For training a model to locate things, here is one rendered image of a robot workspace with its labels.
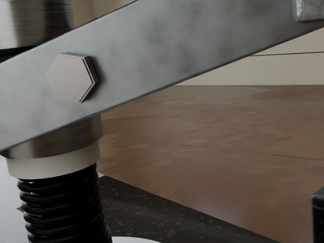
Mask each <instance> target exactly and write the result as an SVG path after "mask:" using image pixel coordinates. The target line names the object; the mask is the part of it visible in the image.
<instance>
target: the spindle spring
mask: <svg viewBox="0 0 324 243"><path fill-rule="evenodd" d="M96 167H97V165H96V162H95V163H94V164H92V165H90V166H89V167H86V168H84V169H81V170H79V171H80V172H79V171H76V172H79V173H77V174H75V175H73V176H70V177H67V178H64V179H61V180H57V181H53V182H47V183H39V184H36V183H35V182H42V181H48V180H53V179H58V178H62V177H65V176H69V175H71V174H74V173H76V172H73V173H70V174H66V175H60V176H55V177H50V178H42V179H19V178H18V179H19V180H18V182H17V187H18V188H19V189H20V192H19V196H20V199H21V200H22V204H21V207H22V209H23V210H24V212H23V216H24V220H25V221H26V224H25V227H26V229H27V231H28V232H27V238H28V240H29V241H30V243H73V242H75V243H95V242H96V241H98V240H99V239H100V238H101V237H102V235H103V234H104V232H105V229H106V221H105V220H104V219H105V214H104V212H103V210H102V209H103V203H102V201H101V198H102V195H101V192H100V190H99V188H100V183H99V181H98V177H99V176H98V173H97V171H96ZM80 182H82V183H80ZM78 183H80V184H78ZM75 184H78V185H76V186H74V187H71V188H69V189H66V190H62V191H58V192H53V193H47V194H38V193H41V192H49V191H55V190H59V189H64V188H67V187H70V186H73V185H75ZM82 193H83V194H82ZM80 194H82V195H80ZM78 195H80V196H78ZM75 196H78V197H76V198H74V199H71V200H68V201H65V202H60V203H56V204H50V205H40V204H45V203H54V202H59V201H63V200H66V199H70V198H72V197H75ZM84 203H85V204H84ZM82 204H84V205H82ZM80 205H82V206H80ZM78 206H80V207H78ZM75 207H78V208H76V209H74V210H71V211H68V212H65V213H61V214H56V215H49V216H42V215H46V214H54V213H59V212H63V211H66V210H70V209H73V208H75ZM81 216H83V217H81ZM79 217H81V218H79ZM77 218H79V219H77ZM74 219H77V220H75V221H72V220H74ZM69 221H72V222H69ZM65 222H69V223H66V224H63V225H58V226H48V225H56V224H61V223H65ZM84 226H85V227H84ZM80 228H82V229H80ZM77 229H79V230H77ZM74 230H77V231H75V232H72V233H68V232H71V231H74ZM64 233H68V234H64ZM59 234H64V235H60V236H52V235H59ZM46 236H50V237H46ZM83 238H84V239H83ZM81 239H82V240H81ZM78 240H80V241H78ZM76 241H78V242H76Z"/></svg>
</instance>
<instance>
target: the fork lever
mask: <svg viewBox="0 0 324 243"><path fill-rule="evenodd" d="M323 27H324V21H321V22H312V23H299V22H296V21H295V19H294V17H293V12H292V0H135V1H133V2H131V3H128V4H126V5H124V6H122V7H120V8H118V9H116V10H114V11H112V12H109V13H107V14H105V15H103V16H101V17H98V18H96V19H94V20H92V21H90V22H88V23H85V24H83V25H81V26H79V27H77V28H75V29H72V30H70V31H68V32H66V33H64V34H62V35H59V36H57V37H55V38H53V39H51V40H48V41H46V42H44V43H42V44H40V45H38V46H35V47H33V48H31V49H29V50H27V51H25V52H22V53H20V54H18V55H16V56H14V57H11V58H9V59H7V60H5V61H3V62H1V63H0V152H2V151H5V150H7V149H10V148H13V147H15V146H18V145H20V144H23V143H25V142H28V141H30V140H33V139H35V138H38V137H41V136H43V135H46V134H49V133H51V132H54V131H56V130H59V129H62V128H64V127H67V126H69V125H72V124H75V123H77V122H80V121H83V120H85V119H87V118H90V117H93V116H95V115H98V114H100V113H103V112H106V111H108V110H111V109H113V108H116V107H119V106H121V105H124V104H127V103H129V102H132V101H134V100H137V99H139V98H142V97H145V96H147V95H150V94H152V93H155V92H157V91H160V90H163V89H165V88H168V87H170V86H173V85H176V84H178V83H181V82H183V81H186V80H189V79H191V78H194V77H197V76H199V75H202V74H204V73H206V72H209V71H212V70H214V69H217V68H220V67H222V66H225V65H227V64H230V63H233V62H235V61H238V60H240V59H243V58H246V57H248V56H251V55H253V54H256V53H259V52H261V51H264V50H266V49H269V48H271V47H274V46H277V45H279V44H282V43H284V42H287V41H290V40H292V39H295V38H298V37H300V36H303V35H305V34H308V33H311V32H313V31H316V30H318V29H321V28H323Z"/></svg>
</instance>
